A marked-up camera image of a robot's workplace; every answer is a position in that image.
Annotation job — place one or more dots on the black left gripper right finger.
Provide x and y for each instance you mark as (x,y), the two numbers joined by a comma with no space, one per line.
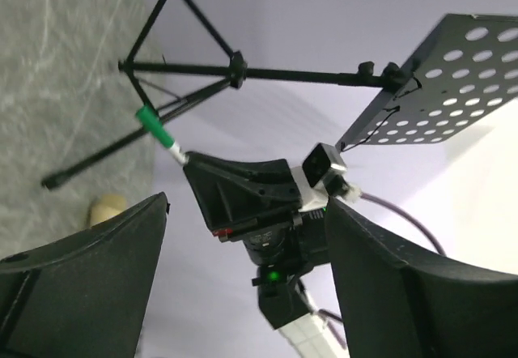
(400,300)

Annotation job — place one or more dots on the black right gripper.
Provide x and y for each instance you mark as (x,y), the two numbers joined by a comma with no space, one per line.
(253,202)

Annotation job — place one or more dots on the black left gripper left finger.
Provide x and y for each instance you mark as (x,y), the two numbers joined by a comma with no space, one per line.
(84,296)

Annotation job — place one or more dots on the green capped whiteboard marker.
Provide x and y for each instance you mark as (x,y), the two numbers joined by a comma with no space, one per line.
(151,123)

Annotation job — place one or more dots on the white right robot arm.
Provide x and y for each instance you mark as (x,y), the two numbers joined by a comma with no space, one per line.
(290,310)

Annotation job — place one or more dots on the black music stand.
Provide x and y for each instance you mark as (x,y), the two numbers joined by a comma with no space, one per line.
(464,69)

